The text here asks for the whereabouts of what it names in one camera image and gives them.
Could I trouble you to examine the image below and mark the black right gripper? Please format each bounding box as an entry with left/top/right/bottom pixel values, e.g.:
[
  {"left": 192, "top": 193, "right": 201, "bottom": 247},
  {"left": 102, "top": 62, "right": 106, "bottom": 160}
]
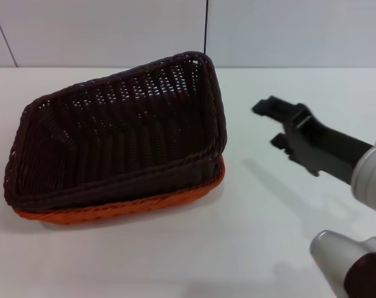
[{"left": 251, "top": 95, "right": 375, "bottom": 187}]

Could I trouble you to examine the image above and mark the dark brown woven plastic basket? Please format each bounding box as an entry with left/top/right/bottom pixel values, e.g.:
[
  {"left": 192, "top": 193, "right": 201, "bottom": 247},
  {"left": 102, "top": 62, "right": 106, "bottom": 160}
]
[{"left": 3, "top": 51, "right": 229, "bottom": 212}]

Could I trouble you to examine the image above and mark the orange woven plastic basket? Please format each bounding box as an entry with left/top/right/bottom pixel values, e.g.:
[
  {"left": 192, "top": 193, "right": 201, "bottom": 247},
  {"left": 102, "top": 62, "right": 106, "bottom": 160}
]
[{"left": 12, "top": 149, "right": 226, "bottom": 227}]

